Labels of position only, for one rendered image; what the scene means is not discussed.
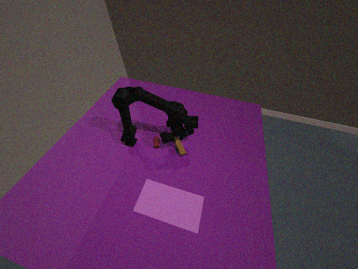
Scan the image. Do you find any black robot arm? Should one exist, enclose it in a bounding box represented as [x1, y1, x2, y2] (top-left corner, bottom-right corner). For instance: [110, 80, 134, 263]
[111, 86, 198, 147]

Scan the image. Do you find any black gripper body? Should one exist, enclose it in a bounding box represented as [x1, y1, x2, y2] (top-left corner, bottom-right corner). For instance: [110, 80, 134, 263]
[160, 125, 194, 144]

